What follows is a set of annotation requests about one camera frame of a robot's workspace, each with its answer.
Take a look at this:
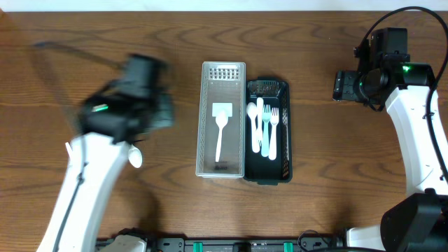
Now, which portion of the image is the clear mesh plastic tray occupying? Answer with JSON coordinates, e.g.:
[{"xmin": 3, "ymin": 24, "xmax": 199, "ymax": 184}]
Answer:
[{"xmin": 195, "ymin": 61, "xmax": 246, "ymax": 179}]

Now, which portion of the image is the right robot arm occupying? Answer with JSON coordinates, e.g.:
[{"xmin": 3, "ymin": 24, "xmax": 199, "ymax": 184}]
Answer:
[{"xmin": 332, "ymin": 28, "xmax": 447, "ymax": 251}]

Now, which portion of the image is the black mesh plastic tray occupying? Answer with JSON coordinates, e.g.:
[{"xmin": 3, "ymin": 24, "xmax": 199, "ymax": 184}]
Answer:
[{"xmin": 244, "ymin": 77, "xmax": 293, "ymax": 186}]

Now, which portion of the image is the white spoon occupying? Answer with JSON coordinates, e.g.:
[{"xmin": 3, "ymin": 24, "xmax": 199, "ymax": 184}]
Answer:
[
  {"xmin": 246, "ymin": 102, "xmax": 260, "ymax": 153},
  {"xmin": 128, "ymin": 145, "xmax": 143, "ymax": 169},
  {"xmin": 65, "ymin": 142, "xmax": 73, "ymax": 160}
]

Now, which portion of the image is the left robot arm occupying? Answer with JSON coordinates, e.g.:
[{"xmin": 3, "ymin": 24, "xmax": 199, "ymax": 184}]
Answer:
[{"xmin": 38, "ymin": 54, "xmax": 174, "ymax": 251}]

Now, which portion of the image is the white fork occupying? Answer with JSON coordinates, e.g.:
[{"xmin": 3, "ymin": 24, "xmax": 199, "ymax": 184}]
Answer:
[
  {"xmin": 261, "ymin": 105, "xmax": 272, "ymax": 157},
  {"xmin": 268, "ymin": 107, "xmax": 279, "ymax": 160},
  {"xmin": 256, "ymin": 97, "xmax": 264, "ymax": 146}
]

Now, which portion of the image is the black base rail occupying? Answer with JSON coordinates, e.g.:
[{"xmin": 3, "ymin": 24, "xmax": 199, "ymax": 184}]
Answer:
[{"xmin": 94, "ymin": 227, "xmax": 347, "ymax": 252}]

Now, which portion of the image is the white spoon angled large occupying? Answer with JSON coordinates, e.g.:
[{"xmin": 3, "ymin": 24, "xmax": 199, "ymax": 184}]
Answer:
[{"xmin": 215, "ymin": 111, "xmax": 228, "ymax": 162}]

